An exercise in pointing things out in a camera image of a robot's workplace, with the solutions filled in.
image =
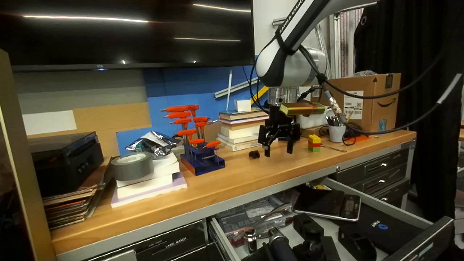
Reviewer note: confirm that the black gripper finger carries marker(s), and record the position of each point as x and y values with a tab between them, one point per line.
267	148
290	144

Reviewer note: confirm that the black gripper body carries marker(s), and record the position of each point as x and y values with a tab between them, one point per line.
278	126

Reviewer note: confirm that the small black block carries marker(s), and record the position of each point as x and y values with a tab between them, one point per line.
254	154

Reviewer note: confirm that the black tool drawer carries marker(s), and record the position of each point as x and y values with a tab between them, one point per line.
258	225

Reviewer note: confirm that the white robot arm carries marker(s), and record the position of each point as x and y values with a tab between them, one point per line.
286	62

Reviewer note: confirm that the yellow red green lego block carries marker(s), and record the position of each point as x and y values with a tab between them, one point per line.
315	144

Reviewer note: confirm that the stack of books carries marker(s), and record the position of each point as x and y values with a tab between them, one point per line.
239	129

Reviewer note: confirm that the yellow level tool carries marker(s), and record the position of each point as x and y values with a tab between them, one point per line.
258	94

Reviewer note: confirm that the small white box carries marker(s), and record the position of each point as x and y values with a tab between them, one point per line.
242	106

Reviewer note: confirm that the white pen cup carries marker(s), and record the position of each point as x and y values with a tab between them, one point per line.
336	132

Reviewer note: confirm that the metal square ruler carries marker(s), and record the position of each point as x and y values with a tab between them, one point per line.
236	87

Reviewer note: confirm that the black tablet device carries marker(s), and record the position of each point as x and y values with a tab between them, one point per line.
328	203

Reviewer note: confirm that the cardboard box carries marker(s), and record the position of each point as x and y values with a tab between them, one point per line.
368	100

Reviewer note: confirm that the black box with blue logo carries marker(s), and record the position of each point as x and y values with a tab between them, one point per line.
386	232

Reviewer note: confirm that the black case on left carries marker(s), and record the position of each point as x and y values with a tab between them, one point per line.
64	161

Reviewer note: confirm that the large black monitor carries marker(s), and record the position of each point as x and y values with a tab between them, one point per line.
125	33

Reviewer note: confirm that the gold wrist camera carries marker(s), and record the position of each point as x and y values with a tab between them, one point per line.
305	107

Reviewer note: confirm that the orange T-handle tool set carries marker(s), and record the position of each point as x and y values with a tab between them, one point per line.
199	155

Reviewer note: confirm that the grey duct tape roll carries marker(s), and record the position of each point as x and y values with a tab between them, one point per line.
131	167

